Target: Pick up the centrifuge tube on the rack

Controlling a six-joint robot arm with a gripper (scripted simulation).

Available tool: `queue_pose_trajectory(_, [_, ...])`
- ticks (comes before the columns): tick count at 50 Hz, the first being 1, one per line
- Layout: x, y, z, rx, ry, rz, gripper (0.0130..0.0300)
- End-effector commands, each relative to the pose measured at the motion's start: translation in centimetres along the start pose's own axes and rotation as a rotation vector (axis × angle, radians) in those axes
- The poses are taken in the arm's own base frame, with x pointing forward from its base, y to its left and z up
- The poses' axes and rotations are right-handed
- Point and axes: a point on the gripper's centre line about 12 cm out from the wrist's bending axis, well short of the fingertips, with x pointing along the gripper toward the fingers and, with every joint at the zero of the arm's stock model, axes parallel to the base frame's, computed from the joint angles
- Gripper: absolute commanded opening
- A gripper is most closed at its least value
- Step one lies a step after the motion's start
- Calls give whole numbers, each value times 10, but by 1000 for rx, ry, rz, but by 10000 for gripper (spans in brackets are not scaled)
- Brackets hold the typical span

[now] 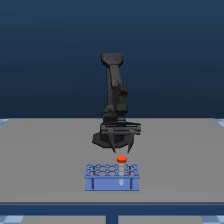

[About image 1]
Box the clear centrifuge tube orange cap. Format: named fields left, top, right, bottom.
left=116, top=155, right=128, bottom=187

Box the blue tube rack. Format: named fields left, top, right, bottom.
left=84, top=162, right=141, bottom=192

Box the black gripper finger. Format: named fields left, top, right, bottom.
left=106, top=134, right=117, bottom=155
left=124, top=134, right=135, bottom=156

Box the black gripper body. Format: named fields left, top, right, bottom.
left=99, top=122, right=143, bottom=137

